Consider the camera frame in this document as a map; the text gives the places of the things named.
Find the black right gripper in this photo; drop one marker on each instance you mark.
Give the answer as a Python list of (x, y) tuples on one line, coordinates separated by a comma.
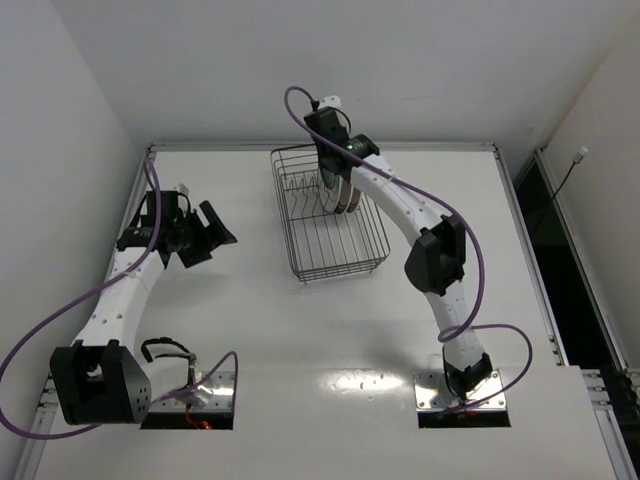
[(331, 163)]

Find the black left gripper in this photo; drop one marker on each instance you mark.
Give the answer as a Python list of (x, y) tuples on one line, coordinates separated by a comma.
[(201, 242)]

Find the blue floral green plate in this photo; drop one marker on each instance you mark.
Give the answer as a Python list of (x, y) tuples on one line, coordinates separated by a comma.
[(331, 181)]

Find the green red rimmed plate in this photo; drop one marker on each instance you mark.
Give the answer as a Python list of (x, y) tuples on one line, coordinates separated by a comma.
[(344, 198), (354, 200)]

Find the white plate with teal rim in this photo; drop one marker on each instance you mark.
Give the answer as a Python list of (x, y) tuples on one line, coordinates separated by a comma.
[(330, 201)]

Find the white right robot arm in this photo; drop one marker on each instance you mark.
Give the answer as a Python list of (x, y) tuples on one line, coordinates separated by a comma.
[(435, 267)]

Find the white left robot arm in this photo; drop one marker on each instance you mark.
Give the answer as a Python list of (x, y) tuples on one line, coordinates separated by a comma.
[(103, 377)]

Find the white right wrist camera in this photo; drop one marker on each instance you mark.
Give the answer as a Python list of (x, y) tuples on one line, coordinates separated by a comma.
[(331, 101)]

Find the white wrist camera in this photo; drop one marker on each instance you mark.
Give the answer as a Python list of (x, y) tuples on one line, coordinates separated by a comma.
[(331, 101), (183, 189)]

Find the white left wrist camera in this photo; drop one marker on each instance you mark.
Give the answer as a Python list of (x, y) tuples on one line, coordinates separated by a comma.
[(183, 189)]

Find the grey wire dish rack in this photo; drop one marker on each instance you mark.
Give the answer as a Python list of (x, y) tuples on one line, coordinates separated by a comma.
[(319, 245)]

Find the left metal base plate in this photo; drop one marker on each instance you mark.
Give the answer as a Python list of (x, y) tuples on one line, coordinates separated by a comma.
[(214, 396)]

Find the metal base plate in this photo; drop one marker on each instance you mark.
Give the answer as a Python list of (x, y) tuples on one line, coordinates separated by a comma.
[(214, 396), (433, 395)]

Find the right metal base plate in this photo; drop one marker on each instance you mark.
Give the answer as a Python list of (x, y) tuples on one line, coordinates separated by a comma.
[(433, 395)]

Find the aluminium frame rail right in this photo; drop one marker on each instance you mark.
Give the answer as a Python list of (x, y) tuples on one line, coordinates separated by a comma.
[(585, 330)]

